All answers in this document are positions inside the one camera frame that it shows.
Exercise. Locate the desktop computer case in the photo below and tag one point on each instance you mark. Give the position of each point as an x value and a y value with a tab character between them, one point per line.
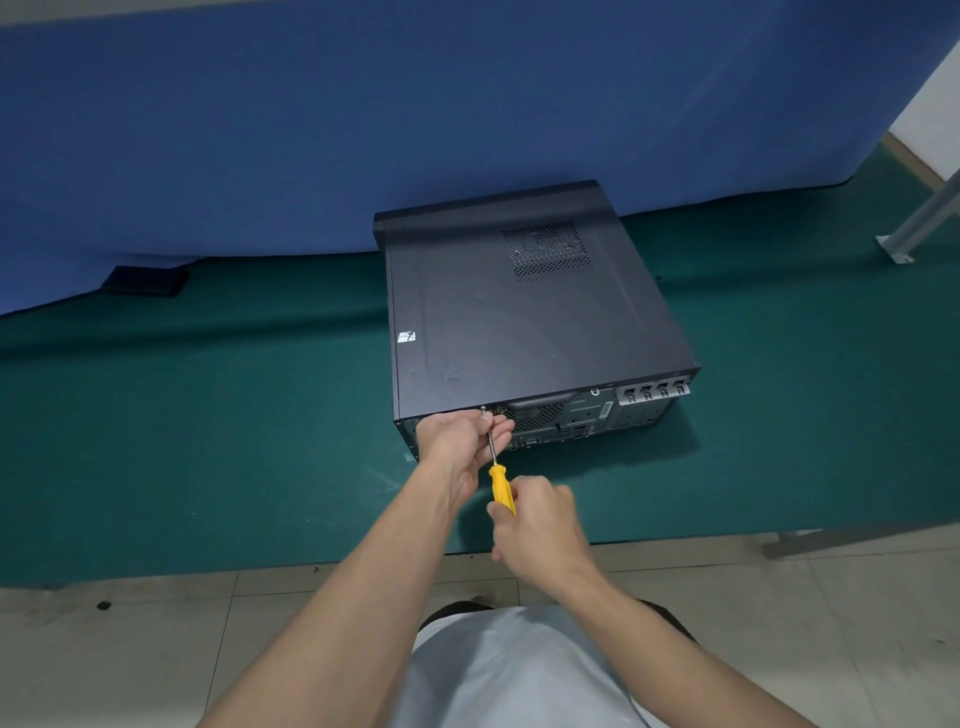
525	330

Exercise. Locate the grey metal post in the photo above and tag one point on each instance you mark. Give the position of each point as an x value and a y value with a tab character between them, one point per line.
922	221

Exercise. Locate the person's white shirt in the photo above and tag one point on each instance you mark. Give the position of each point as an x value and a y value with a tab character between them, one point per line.
517	675

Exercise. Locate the person's left hand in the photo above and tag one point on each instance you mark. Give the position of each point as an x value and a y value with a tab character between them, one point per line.
450	442

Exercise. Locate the person's right forearm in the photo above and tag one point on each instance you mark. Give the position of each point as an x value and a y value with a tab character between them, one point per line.
675	660

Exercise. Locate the person's left forearm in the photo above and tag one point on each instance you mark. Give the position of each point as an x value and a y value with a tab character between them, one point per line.
345	615

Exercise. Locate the black flat base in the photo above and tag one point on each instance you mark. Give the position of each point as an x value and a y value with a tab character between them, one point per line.
146	281

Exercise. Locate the person's right hand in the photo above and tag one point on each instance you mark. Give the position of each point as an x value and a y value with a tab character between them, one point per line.
544	532

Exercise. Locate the green floor mat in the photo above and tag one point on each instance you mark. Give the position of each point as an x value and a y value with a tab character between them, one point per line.
187	420

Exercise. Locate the person's black shorts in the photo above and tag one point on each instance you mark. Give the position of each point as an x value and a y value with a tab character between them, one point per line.
450	609

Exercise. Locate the blue cloth curtain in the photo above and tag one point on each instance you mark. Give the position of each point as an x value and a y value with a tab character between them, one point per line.
375	135

